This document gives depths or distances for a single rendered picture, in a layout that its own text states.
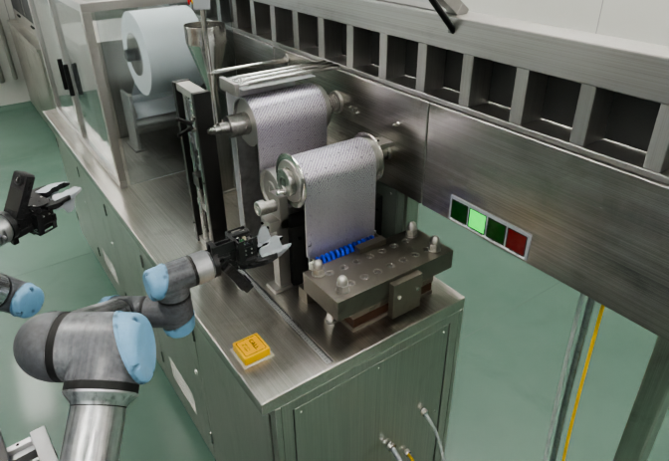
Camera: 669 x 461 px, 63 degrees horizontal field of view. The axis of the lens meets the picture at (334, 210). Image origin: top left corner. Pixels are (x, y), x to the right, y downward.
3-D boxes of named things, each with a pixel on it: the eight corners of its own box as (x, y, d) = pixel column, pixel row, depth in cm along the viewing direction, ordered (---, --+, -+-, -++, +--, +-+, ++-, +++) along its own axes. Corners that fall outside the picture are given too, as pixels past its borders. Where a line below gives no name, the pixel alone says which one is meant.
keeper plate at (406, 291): (387, 315, 148) (389, 282, 143) (415, 302, 153) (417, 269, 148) (393, 320, 146) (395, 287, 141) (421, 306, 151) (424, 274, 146)
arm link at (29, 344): (-26, 390, 86) (109, 333, 135) (43, 390, 86) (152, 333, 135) (-24, 317, 87) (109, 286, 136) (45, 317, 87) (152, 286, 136)
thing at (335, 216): (306, 256, 150) (304, 196, 141) (373, 230, 162) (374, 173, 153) (307, 257, 149) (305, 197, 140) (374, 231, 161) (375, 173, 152)
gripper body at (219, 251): (260, 236, 132) (214, 252, 126) (263, 266, 136) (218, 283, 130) (245, 224, 138) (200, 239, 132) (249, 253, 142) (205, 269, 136)
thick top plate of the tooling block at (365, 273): (303, 290, 148) (303, 272, 145) (413, 243, 168) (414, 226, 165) (337, 322, 137) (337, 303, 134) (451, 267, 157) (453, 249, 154)
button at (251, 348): (233, 350, 138) (232, 343, 137) (257, 339, 142) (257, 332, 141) (245, 366, 133) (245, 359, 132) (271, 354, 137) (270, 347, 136)
